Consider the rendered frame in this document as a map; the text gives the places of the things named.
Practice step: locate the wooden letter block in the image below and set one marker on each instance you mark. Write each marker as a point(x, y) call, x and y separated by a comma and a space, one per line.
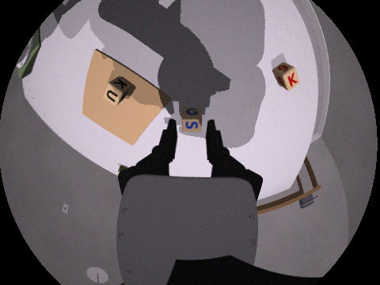
point(191, 119)
point(286, 76)
point(116, 90)
point(122, 167)

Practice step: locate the tan flat square mat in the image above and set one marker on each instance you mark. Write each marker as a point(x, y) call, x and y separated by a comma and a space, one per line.
point(129, 119)

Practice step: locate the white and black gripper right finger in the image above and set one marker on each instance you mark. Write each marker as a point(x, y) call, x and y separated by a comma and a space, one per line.
point(223, 164)

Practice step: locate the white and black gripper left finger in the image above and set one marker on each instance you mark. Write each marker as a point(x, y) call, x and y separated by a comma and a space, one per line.
point(156, 163)

